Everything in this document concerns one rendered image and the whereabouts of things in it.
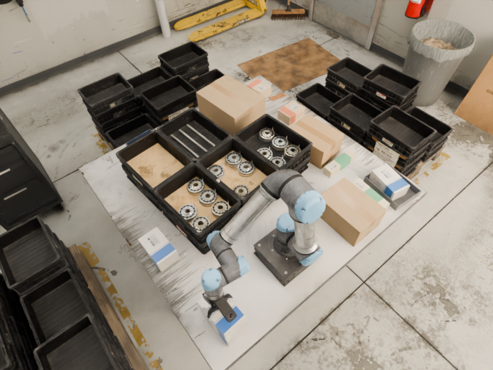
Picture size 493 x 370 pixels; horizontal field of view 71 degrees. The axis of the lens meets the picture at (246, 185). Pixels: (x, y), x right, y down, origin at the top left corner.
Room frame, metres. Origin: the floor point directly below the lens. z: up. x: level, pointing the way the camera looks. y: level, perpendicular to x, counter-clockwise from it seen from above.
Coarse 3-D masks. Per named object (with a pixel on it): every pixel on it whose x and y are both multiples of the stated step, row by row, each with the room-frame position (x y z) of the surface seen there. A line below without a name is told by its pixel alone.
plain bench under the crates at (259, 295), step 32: (288, 96) 2.20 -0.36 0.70; (96, 160) 1.61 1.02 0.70; (96, 192) 1.33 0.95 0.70; (128, 192) 1.32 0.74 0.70; (320, 192) 1.26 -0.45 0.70; (128, 224) 1.09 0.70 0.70; (160, 224) 1.08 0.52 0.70; (256, 224) 1.05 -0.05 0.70; (320, 224) 1.03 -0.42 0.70; (384, 224) 1.01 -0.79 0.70; (192, 256) 0.86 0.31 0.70; (256, 256) 0.85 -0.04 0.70; (352, 256) 0.82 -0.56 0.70; (160, 288) 0.69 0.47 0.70; (192, 288) 0.68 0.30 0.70; (224, 288) 0.68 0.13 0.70; (256, 288) 0.67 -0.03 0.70; (288, 288) 0.66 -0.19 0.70; (320, 288) 0.67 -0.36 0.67; (192, 320) 0.52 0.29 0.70; (256, 320) 0.51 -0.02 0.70; (224, 352) 0.37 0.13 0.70
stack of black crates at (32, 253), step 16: (32, 224) 1.21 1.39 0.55; (0, 240) 1.10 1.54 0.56; (16, 240) 1.13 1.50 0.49; (32, 240) 1.13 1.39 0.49; (48, 240) 1.06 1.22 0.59; (0, 256) 0.98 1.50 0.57; (16, 256) 1.02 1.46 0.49; (32, 256) 1.01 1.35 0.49; (48, 256) 1.01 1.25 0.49; (64, 256) 1.01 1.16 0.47; (16, 272) 0.91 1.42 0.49; (32, 272) 0.91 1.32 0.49; (48, 272) 0.89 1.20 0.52; (80, 272) 1.04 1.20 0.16; (16, 288) 0.79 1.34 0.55; (32, 288) 0.81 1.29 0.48
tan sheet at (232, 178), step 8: (224, 160) 1.44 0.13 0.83; (224, 168) 1.38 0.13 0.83; (232, 168) 1.37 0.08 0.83; (256, 168) 1.37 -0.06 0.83; (224, 176) 1.31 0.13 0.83; (232, 176) 1.31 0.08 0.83; (240, 176) 1.31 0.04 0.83; (256, 176) 1.30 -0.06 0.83; (264, 176) 1.30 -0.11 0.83; (232, 184) 1.25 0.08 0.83; (256, 184) 1.24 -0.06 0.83
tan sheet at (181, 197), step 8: (184, 184) 1.27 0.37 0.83; (176, 192) 1.21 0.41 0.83; (184, 192) 1.21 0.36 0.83; (168, 200) 1.15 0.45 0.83; (176, 200) 1.15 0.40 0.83; (184, 200) 1.15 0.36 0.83; (192, 200) 1.15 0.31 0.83; (176, 208) 1.09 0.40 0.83; (200, 208) 1.09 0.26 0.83; (208, 208) 1.09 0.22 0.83; (208, 216) 1.04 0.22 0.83
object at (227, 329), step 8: (200, 304) 0.54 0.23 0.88; (208, 304) 0.53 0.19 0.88; (232, 304) 0.53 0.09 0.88; (216, 312) 0.50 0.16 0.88; (240, 312) 0.49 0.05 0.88; (216, 320) 0.46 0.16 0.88; (224, 320) 0.46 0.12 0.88; (240, 320) 0.46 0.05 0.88; (216, 328) 0.44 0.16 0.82; (224, 328) 0.43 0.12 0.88; (232, 328) 0.43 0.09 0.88; (240, 328) 0.45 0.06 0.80; (224, 336) 0.40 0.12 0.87
